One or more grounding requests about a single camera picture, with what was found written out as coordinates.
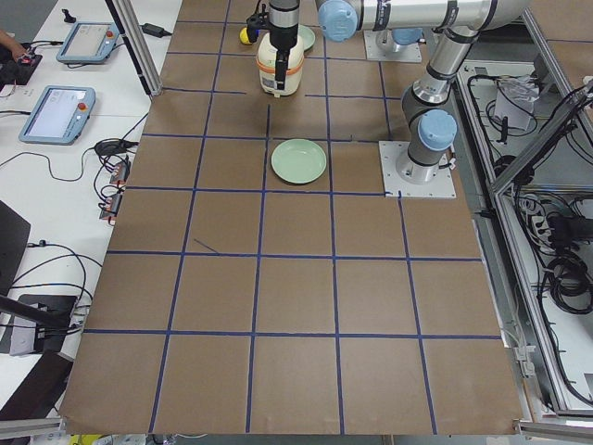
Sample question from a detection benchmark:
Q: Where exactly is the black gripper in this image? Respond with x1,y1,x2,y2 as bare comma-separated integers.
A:
246,0,299,91

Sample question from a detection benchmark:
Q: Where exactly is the white rice cooker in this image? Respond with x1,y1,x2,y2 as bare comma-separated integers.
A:
256,31,306,98

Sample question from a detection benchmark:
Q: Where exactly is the yellow toy potato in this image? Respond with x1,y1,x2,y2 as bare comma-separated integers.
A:
239,27,252,45

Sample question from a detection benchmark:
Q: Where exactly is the green plate right side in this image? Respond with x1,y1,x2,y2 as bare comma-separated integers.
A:
298,24,316,52

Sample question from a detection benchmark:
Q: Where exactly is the green plate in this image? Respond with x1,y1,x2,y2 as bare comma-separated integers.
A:
298,24,316,52
271,139,327,184

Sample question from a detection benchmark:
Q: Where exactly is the black power adapter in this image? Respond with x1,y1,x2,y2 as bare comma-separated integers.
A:
141,23,172,38

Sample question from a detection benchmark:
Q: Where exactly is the green plate left side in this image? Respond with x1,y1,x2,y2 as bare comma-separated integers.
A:
271,139,327,184

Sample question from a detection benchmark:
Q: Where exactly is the blue teach pendant far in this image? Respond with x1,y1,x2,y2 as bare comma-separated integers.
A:
56,22,120,64

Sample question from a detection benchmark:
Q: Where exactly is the blue teach pendant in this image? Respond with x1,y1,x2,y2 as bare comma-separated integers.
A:
56,22,120,64
19,85,96,146

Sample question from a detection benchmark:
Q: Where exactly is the blue teach pendant near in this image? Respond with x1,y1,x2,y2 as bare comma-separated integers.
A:
19,85,96,146

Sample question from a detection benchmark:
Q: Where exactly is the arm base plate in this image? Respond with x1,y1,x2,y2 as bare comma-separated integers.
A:
364,28,423,63
379,141,457,199

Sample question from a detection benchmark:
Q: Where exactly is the aluminium frame post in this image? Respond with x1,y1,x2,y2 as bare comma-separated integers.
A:
105,0,162,97

